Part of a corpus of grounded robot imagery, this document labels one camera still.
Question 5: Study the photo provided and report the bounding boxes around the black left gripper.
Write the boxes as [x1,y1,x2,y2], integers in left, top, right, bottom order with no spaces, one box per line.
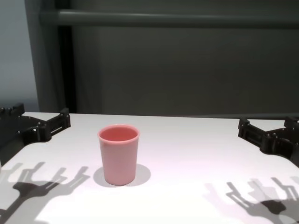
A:
[0,102,71,161]

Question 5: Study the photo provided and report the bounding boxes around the grey vertical partition frame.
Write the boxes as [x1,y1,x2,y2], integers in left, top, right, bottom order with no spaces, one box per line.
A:
[24,0,66,113]

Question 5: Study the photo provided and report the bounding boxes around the pink plastic cup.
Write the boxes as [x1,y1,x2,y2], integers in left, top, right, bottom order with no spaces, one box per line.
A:
[97,124,142,187]

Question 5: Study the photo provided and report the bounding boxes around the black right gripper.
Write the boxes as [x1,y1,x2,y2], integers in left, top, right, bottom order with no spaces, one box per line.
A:
[238,116,299,168]

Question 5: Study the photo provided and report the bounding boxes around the dark vertical post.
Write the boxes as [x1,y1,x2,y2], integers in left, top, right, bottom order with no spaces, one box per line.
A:
[57,25,77,114]

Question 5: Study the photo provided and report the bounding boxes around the thick grey horizontal bar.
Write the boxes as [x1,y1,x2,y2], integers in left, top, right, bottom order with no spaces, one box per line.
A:
[39,9,299,28]

